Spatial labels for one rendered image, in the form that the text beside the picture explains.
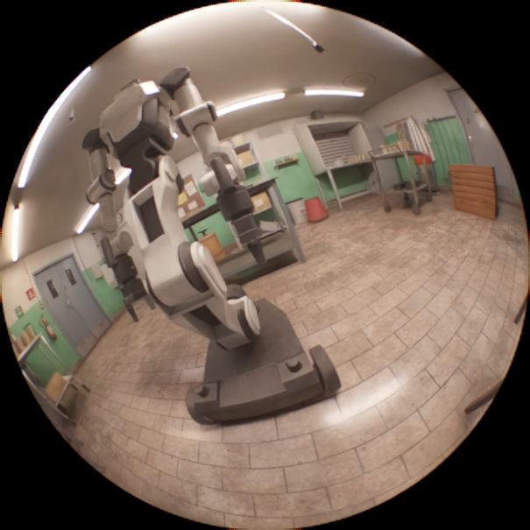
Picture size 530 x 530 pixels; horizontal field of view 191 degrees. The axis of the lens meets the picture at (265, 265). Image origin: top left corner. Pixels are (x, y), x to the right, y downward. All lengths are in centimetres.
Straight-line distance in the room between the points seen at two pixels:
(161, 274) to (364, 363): 78
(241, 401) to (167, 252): 50
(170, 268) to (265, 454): 71
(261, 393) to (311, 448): 30
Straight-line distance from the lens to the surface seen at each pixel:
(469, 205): 276
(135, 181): 56
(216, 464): 84
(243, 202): 40
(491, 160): 428
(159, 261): 40
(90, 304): 467
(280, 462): 72
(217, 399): 63
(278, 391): 55
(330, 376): 56
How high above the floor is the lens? 68
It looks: 21 degrees down
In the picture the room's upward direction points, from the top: 24 degrees counter-clockwise
